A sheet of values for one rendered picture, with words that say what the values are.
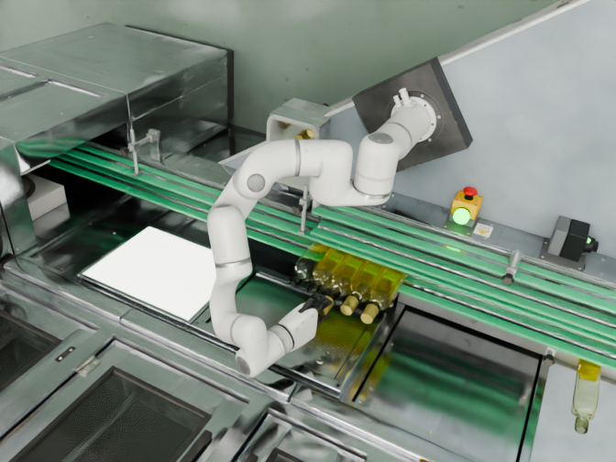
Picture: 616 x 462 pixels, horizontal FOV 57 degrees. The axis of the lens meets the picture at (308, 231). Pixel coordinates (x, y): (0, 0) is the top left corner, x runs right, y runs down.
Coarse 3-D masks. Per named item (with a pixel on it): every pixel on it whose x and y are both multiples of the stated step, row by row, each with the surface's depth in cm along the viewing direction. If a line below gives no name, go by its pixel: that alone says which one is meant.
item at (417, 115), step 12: (396, 96) 151; (408, 96) 149; (396, 108) 151; (408, 108) 148; (420, 108) 150; (432, 108) 150; (396, 120) 142; (408, 120) 143; (420, 120) 146; (432, 120) 151; (420, 132) 146; (432, 132) 153
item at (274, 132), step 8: (272, 120) 174; (280, 120) 171; (288, 120) 170; (272, 128) 176; (280, 128) 180; (288, 128) 180; (296, 128) 179; (304, 128) 177; (312, 128) 168; (272, 136) 178; (280, 136) 182; (288, 136) 182; (304, 176) 185; (288, 184) 182; (296, 184) 181
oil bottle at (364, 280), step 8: (368, 264) 165; (376, 264) 165; (360, 272) 161; (368, 272) 162; (376, 272) 162; (352, 280) 159; (360, 280) 158; (368, 280) 159; (376, 280) 161; (352, 288) 157; (360, 288) 156; (368, 288) 157; (368, 296) 159
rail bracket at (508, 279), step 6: (510, 252) 153; (516, 252) 143; (510, 258) 152; (516, 258) 144; (510, 264) 147; (516, 264) 147; (510, 270) 145; (516, 270) 145; (504, 276) 144; (510, 276) 143; (504, 282) 143; (510, 282) 143
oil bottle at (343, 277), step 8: (352, 256) 168; (344, 264) 165; (352, 264) 165; (360, 264) 165; (336, 272) 161; (344, 272) 161; (352, 272) 162; (336, 280) 159; (344, 280) 159; (344, 288) 158
